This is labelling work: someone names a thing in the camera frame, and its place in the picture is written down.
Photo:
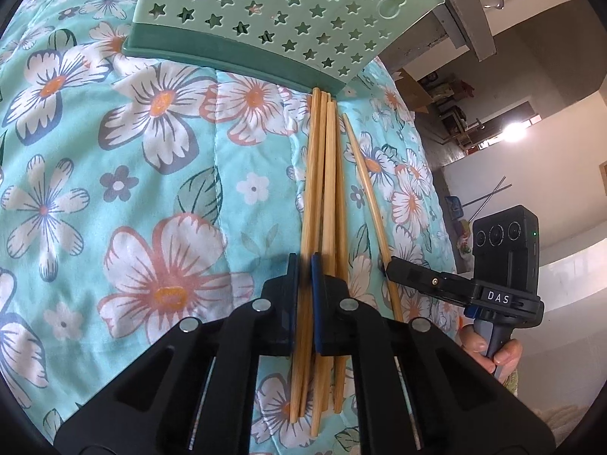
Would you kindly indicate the bundle of wooden chopsticks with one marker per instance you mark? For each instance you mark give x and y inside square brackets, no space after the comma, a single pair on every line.
[330,175]

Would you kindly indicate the green perforated utensil holder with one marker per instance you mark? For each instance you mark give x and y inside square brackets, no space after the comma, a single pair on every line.
[284,19]

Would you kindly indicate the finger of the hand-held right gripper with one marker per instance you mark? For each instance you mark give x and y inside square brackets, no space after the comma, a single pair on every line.
[427,279]

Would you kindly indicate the person's right hand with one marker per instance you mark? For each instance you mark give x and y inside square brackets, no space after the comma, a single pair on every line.
[474,343]

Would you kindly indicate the bright lamp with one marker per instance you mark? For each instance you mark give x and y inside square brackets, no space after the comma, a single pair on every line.
[514,131]

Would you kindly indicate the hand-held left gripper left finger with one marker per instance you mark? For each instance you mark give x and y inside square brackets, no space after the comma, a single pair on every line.
[295,303]

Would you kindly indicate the grey kitchen counter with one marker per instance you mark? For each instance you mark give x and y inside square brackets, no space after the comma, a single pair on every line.
[467,28]

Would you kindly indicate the cardboard box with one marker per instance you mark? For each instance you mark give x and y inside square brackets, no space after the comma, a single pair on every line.
[412,90]

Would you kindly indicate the slim wooden chopstick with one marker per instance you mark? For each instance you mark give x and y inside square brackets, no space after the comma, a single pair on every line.
[364,185]

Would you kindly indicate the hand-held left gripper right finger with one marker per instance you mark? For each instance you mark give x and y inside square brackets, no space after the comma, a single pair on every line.
[317,303]

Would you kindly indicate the floral turquoise blanket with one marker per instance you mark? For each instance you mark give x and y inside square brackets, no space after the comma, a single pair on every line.
[142,175]

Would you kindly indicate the thin metal rods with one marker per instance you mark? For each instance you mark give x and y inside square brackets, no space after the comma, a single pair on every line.
[488,196]

